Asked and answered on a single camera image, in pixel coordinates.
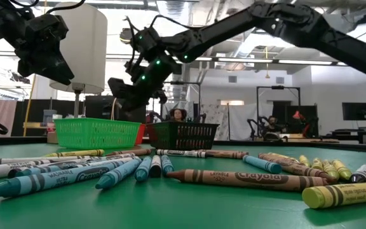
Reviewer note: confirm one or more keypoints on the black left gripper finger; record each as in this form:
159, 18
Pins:
23, 70
56, 68

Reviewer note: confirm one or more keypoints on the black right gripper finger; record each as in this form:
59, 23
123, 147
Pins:
160, 97
129, 97

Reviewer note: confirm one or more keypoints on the white crayon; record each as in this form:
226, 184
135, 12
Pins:
180, 153

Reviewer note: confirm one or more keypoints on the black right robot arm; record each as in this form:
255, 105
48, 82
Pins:
297, 28

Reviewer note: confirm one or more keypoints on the black background robot arm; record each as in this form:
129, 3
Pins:
256, 127

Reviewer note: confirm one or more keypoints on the person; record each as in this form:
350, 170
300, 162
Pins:
178, 114
272, 124

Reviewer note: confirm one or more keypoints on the black partition panels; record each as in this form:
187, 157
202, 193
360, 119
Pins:
100, 109

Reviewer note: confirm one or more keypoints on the red plastic basket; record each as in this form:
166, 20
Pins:
140, 135

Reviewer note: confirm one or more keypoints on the black plastic basket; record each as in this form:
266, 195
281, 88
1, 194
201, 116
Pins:
183, 136

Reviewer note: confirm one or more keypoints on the yellow slanted pole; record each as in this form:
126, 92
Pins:
27, 117

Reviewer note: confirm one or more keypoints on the black ceiling dome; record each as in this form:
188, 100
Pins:
126, 33

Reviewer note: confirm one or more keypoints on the grey storage box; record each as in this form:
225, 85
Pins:
49, 116

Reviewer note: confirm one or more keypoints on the green plastic basket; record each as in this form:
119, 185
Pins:
97, 133

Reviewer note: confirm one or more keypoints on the patterned white curtain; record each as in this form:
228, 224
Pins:
214, 121

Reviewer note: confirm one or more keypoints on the long ceiling light strip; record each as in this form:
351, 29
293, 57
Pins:
249, 60

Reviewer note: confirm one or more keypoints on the red desk lamp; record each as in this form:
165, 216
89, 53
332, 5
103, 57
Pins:
299, 117

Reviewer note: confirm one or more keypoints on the black monitor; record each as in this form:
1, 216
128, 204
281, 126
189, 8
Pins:
356, 111

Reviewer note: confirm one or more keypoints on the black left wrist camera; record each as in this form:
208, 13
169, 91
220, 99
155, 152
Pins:
48, 27

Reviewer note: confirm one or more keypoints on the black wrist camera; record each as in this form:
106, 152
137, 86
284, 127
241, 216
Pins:
148, 38
48, 27

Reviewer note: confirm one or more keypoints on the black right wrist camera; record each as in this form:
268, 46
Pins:
148, 38

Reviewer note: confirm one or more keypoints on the silver ceiling duct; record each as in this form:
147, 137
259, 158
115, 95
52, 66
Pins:
173, 9
249, 44

